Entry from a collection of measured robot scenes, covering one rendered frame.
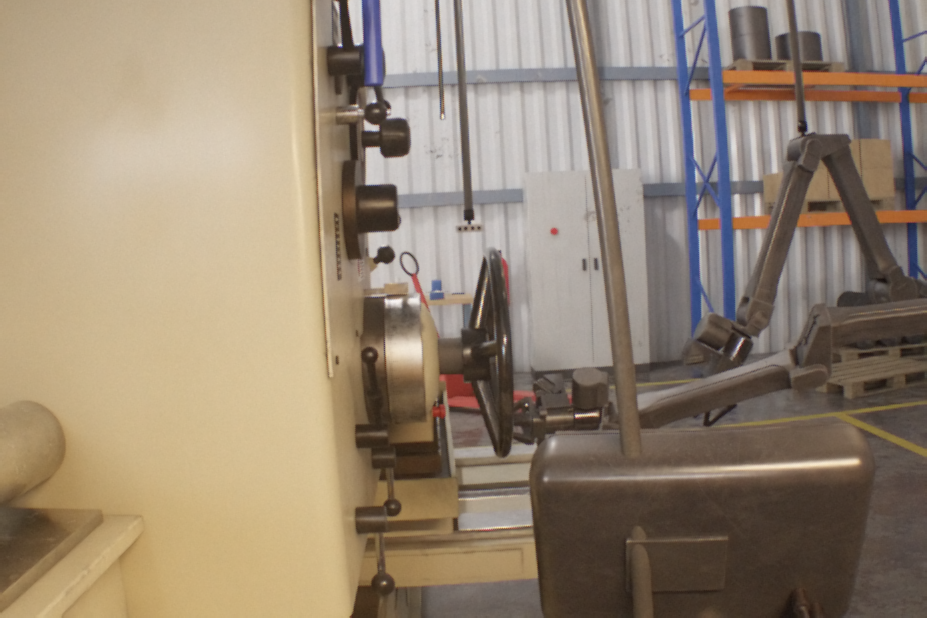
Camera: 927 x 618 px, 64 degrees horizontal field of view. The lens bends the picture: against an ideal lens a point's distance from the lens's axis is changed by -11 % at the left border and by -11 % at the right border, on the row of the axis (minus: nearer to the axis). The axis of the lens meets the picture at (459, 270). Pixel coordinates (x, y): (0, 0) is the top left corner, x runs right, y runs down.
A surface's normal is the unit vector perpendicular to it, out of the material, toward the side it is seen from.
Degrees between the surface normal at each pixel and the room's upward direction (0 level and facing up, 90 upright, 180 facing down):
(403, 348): 72
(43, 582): 0
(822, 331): 115
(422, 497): 90
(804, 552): 109
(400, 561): 90
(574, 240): 90
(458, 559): 90
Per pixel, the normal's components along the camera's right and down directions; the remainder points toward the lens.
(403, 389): 0.05, 0.36
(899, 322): -0.23, 0.42
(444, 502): 0.04, 0.04
